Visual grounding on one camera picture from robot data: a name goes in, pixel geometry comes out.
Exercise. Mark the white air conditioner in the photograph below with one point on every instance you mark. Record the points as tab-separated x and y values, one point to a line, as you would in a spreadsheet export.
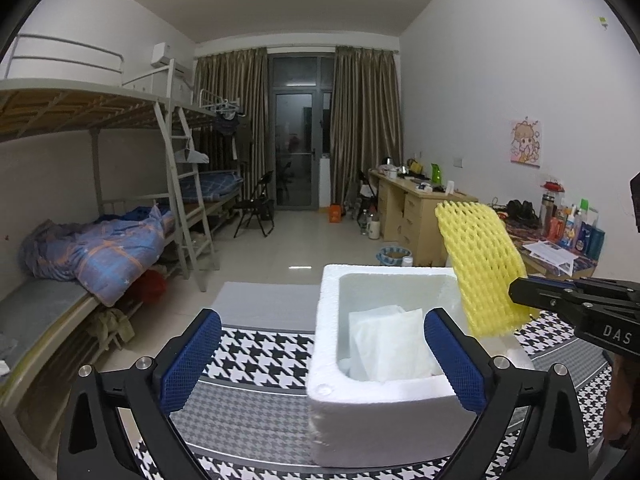
161	55

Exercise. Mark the cartoon girl wall picture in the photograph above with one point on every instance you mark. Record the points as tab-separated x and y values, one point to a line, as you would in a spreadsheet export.
525	147

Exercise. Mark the blue plaid blanket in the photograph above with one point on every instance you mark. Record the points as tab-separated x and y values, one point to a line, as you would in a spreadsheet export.
104	257

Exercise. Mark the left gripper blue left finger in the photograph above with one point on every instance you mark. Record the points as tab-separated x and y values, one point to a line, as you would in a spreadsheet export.
179	365

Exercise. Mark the black folding chair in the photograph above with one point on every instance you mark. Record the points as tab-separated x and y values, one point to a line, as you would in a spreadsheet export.
258	207

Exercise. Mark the right brown curtain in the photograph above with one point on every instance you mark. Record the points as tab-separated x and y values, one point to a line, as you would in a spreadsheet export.
365	115

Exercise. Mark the houndstooth table cloth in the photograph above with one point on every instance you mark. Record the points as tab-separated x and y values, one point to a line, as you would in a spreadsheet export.
269	406

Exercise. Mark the person's right hand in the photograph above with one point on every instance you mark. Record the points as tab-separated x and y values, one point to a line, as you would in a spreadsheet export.
621	414

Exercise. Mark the blue waste basket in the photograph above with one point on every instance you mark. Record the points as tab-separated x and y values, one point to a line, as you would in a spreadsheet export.
392	255

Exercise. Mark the wooden desk with drawers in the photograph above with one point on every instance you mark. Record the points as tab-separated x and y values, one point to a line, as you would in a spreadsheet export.
407	217

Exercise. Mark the brown curtain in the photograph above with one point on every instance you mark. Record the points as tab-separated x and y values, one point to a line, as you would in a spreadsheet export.
235	141
365	115

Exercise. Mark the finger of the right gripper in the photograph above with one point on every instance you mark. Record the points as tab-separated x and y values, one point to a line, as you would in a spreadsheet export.
603	288
558	297

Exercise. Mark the white face mask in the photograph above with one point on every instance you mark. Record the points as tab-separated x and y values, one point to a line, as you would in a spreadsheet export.
387	343

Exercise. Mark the black headphones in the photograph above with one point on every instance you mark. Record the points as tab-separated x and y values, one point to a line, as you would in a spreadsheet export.
522	212

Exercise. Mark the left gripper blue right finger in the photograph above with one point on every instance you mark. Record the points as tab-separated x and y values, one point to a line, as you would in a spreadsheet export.
463	360

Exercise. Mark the cluttered side desk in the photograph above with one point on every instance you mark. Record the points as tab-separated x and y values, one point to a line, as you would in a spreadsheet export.
540	248

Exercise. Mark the left brown curtain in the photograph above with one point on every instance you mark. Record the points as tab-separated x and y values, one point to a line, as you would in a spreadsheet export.
235	141

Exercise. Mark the yellow foam fruit net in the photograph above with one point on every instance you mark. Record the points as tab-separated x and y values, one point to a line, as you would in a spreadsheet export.
486	263

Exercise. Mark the glass balcony door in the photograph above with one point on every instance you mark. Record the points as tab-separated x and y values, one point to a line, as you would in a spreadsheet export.
300	102

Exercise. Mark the orange floor bag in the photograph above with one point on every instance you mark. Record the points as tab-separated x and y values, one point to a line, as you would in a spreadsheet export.
335	213

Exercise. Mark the white foam box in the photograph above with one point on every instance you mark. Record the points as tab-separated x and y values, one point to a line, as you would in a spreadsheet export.
377	396

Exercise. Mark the white metal bunk bed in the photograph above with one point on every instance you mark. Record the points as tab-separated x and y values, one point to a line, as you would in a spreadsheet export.
83	143

